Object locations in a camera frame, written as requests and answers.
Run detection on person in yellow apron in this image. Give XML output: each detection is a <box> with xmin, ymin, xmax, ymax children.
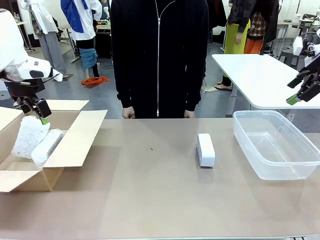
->
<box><xmin>216</xmin><ymin>0</ymin><xmax>251</xmax><ymax>92</ymax></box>

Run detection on white rectangular box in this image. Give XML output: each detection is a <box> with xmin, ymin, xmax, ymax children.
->
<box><xmin>195</xmin><ymin>133</ymin><xmax>216</xmax><ymax>168</ymax></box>

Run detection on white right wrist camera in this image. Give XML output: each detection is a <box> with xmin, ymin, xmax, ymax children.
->
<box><xmin>292</xmin><ymin>36</ymin><xmax>305</xmax><ymax>56</ymax></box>

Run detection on grey stool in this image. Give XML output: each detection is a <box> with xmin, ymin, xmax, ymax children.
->
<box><xmin>278</xmin><ymin>49</ymin><xmax>301</xmax><ymax>67</ymax></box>

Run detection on person's right hand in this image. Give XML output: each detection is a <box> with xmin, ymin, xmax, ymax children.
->
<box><xmin>121</xmin><ymin>106</ymin><xmax>136</xmax><ymax>120</ymax></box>

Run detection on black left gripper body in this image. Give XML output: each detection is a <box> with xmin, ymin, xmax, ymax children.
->
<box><xmin>6</xmin><ymin>78</ymin><xmax>46</xmax><ymax>106</ymax></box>

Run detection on bubble-wrapped clock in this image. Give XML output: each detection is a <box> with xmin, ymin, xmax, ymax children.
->
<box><xmin>11</xmin><ymin>116</ymin><xmax>51</xmax><ymax>160</ymax></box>
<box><xmin>31</xmin><ymin>128</ymin><xmax>66</xmax><ymax>171</ymax></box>

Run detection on light wooden desk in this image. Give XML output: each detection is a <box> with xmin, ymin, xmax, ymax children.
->
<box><xmin>15</xmin><ymin>21</ymin><xmax>36</xmax><ymax>53</ymax></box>

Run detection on mannequin plaid shirt orange trousers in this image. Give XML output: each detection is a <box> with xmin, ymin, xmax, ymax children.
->
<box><xmin>243</xmin><ymin>11</ymin><xmax>268</xmax><ymax>55</ymax></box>

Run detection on open cardboard box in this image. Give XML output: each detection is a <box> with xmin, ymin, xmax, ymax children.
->
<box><xmin>0</xmin><ymin>99</ymin><xmax>108</xmax><ymax>193</ymax></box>

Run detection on mannequin white shirt grey trousers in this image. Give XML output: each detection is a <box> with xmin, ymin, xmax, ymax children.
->
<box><xmin>18</xmin><ymin>0</ymin><xmax>69</xmax><ymax>82</ymax></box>

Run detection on white table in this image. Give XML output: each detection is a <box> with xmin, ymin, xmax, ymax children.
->
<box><xmin>211</xmin><ymin>53</ymin><xmax>320</xmax><ymax>110</ymax></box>

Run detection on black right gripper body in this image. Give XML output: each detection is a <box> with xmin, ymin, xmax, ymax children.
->
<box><xmin>297</xmin><ymin>58</ymin><xmax>320</xmax><ymax>102</ymax></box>

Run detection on mannequin blue white coat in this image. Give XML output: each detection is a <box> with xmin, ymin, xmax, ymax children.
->
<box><xmin>60</xmin><ymin>0</ymin><xmax>103</xmax><ymax>79</ymax></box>

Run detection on clear plastic bin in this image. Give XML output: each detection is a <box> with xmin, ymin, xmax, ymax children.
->
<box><xmin>232</xmin><ymin>110</ymin><xmax>320</xmax><ymax>181</ymax></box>

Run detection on person in black hoodie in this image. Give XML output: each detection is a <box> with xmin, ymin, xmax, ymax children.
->
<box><xmin>109</xmin><ymin>0</ymin><xmax>210</xmax><ymax>120</ymax></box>

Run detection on orange cloth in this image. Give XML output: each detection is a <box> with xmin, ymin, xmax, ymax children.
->
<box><xmin>81</xmin><ymin>76</ymin><xmax>111</xmax><ymax>87</ymax></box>

